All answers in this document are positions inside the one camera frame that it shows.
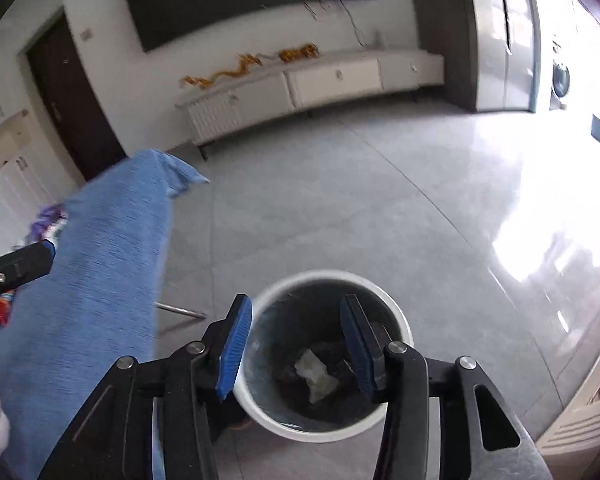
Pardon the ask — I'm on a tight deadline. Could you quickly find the purple plastic bag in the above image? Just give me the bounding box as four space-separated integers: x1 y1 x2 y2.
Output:
26 204 69 244

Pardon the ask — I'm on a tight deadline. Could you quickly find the white round trash bin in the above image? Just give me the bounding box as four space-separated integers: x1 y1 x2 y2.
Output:
234 270 413 443

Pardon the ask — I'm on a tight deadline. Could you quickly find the blue fuzzy table cloth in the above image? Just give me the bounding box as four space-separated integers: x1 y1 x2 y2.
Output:
0 150 207 479

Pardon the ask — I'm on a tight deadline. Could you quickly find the dark brown entrance door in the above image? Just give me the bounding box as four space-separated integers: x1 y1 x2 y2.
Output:
27 15 126 181

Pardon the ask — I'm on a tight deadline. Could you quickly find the white TV stand cabinet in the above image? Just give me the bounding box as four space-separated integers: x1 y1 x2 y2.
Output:
176 49 444 148

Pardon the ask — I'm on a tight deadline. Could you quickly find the golden dragon figurine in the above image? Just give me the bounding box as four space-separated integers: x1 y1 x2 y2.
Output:
178 53 263 90

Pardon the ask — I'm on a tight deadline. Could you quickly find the golden tiger figurine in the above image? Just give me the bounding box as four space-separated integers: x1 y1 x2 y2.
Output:
277 44 321 63

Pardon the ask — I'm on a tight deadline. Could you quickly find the washing machine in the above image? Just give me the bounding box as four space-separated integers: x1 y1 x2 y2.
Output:
550 35 571 110

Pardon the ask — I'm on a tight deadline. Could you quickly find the grey tall cabinet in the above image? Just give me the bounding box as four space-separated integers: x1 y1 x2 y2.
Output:
413 0 541 112

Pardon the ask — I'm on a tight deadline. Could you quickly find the white shoe cabinet wall unit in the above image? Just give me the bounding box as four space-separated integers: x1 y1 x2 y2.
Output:
0 108 85 255

